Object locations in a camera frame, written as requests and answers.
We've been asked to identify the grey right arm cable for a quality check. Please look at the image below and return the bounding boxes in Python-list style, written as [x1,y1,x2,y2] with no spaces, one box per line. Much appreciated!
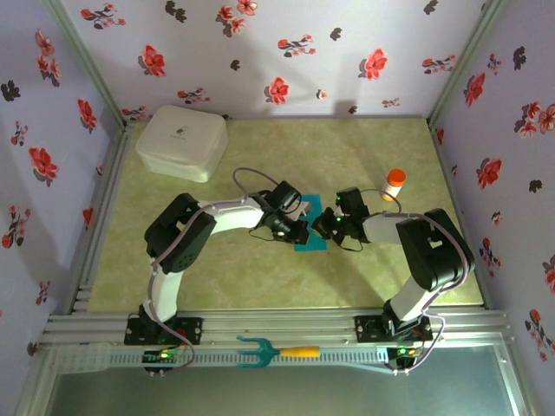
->
[357,188,476,376]

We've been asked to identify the aluminium corner post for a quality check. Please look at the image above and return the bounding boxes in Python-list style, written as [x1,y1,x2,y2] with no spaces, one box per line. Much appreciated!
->
[42,0,131,127]
[427,0,500,126]

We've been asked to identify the aluminium side rail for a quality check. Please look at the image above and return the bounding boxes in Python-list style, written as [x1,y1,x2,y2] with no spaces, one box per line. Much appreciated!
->
[64,123,131,313]
[428,120,495,309]

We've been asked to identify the grey slotted cable duct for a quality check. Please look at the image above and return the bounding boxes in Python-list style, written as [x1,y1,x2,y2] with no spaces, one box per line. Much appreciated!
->
[55,341,391,374]

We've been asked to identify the orange-capped small bottle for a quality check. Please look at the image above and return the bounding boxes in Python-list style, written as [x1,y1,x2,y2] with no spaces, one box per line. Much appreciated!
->
[380,168,408,203]

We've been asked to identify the white square lidded container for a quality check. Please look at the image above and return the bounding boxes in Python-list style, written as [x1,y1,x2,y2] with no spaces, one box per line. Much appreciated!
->
[134,105,230,184]

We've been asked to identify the teal cloth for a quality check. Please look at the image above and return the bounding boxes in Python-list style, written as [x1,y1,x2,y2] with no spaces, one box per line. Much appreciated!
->
[293,193,330,253]

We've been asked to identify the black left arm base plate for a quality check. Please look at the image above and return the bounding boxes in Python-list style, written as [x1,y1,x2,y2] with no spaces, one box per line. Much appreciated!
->
[124,315,205,347]

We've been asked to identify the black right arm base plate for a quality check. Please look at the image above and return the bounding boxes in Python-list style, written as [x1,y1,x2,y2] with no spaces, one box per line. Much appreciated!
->
[354,314,433,344]

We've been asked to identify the teal garden fork yellow handle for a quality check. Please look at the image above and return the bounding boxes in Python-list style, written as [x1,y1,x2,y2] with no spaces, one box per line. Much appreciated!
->
[236,335,321,370]

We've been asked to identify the long aluminium frame rail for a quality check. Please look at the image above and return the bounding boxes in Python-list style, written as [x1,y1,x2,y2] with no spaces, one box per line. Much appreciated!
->
[41,308,515,346]

